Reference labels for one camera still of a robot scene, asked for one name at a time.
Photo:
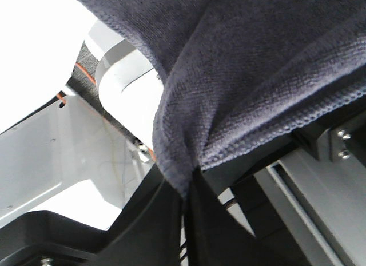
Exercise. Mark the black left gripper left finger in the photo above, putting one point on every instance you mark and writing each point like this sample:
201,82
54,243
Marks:
148,230

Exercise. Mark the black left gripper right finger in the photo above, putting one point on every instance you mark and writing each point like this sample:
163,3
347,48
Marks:
215,237

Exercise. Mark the dark navy towel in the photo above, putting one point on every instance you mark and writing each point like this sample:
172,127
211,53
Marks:
239,73

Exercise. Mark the grey aluminium frame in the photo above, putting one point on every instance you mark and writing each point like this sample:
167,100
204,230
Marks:
316,182

